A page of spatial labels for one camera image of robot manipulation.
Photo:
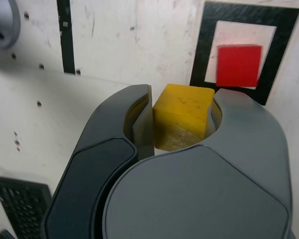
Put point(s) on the black tape square outline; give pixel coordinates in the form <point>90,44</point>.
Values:
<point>205,37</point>

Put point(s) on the red cube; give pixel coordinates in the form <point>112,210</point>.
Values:
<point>238,66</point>

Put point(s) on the black tape strip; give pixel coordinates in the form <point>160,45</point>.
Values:
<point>66,37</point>

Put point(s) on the black keyboard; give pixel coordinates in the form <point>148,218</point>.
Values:
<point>25,206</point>

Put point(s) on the yellow cube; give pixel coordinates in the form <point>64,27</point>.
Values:
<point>181,109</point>

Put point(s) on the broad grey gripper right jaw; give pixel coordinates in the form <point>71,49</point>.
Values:
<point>194,199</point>

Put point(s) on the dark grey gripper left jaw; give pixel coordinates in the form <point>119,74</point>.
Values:
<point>94,174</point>

